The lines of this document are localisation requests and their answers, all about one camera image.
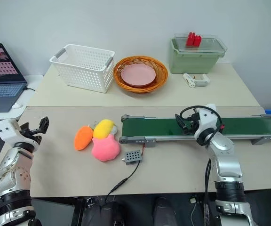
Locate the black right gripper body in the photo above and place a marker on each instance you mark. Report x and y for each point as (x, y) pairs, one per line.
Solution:
(191, 123)

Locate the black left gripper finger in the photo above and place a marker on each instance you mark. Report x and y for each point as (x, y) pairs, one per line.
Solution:
(25, 127)
(43, 123)

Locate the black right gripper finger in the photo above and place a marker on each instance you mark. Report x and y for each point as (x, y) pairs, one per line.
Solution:
(183, 128)
(179, 118)

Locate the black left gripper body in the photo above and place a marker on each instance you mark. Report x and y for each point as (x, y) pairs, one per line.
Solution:
(30, 135)

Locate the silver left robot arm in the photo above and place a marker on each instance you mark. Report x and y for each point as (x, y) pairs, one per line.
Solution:
(13, 169)

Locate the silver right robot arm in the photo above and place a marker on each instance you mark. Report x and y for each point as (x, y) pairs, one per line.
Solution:
(227, 164)

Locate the green conveyor belt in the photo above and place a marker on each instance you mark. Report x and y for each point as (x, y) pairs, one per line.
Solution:
(239, 126)

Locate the white side table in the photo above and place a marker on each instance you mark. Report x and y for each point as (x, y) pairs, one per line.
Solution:
(20, 110)

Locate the small white device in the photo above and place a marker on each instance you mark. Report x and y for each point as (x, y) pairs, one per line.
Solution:
(16, 106)

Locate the white clamp tool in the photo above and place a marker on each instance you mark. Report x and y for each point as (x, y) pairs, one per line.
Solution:
(194, 80)

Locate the orange plush toy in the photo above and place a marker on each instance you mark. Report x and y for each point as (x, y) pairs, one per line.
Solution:
(82, 139)

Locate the orange wicker basket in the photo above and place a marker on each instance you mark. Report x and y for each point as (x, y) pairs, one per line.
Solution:
(160, 77)

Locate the green plastic container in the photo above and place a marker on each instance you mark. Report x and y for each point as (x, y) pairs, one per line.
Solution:
(192, 63)

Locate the grey perforated control box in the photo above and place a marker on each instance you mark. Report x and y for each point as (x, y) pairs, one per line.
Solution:
(132, 157)

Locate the yellow plush toy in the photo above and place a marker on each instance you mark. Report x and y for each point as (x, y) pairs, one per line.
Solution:
(103, 128)

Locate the pink plate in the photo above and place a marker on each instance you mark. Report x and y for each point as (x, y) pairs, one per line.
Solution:
(137, 75)

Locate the pink plush toy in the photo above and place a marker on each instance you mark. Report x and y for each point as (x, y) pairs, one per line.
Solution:
(105, 148)

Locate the white perforated plastic basket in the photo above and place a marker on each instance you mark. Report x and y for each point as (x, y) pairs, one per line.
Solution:
(88, 70)

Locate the clear plastic lid tray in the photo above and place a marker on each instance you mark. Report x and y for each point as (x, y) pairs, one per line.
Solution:
(210, 46)

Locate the red building blocks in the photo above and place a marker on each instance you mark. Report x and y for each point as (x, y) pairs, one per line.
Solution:
(193, 40)

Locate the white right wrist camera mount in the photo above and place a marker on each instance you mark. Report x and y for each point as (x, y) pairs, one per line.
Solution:
(207, 117)

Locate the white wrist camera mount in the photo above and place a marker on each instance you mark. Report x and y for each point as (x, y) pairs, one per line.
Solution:
(6, 129)
(207, 117)

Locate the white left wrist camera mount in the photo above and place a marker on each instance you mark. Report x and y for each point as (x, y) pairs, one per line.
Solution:
(6, 129)

